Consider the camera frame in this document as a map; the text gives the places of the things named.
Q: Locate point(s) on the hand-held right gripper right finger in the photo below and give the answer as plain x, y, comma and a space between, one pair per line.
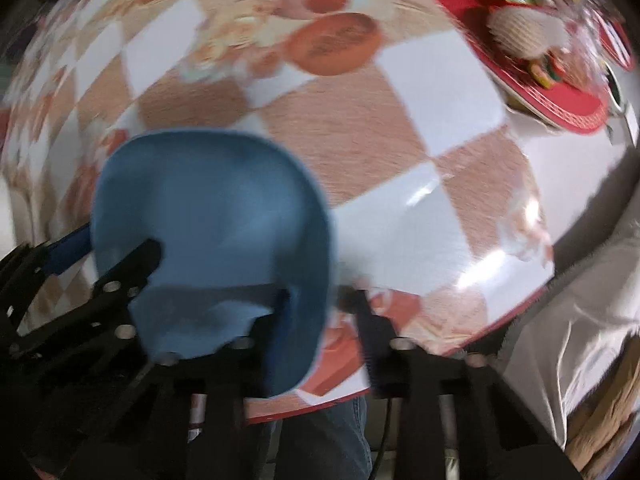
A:
372, 355

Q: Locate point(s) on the red snack tray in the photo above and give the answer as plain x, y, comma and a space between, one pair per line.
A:
560, 100

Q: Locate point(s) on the blue square plate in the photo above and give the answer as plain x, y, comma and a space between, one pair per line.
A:
215, 210

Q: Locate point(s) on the white fluffy blanket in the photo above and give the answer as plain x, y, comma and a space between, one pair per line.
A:
575, 310

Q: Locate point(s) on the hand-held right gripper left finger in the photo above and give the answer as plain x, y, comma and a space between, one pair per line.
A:
280, 345

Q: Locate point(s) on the checkered printed tablecloth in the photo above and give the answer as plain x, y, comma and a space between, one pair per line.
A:
350, 125

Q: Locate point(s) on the white foam fruit net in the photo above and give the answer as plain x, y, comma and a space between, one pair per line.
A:
515, 30

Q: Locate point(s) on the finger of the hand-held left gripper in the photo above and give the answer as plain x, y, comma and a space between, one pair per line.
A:
127, 270
67, 255

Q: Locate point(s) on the person's jeans leg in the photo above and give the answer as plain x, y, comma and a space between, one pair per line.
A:
320, 440

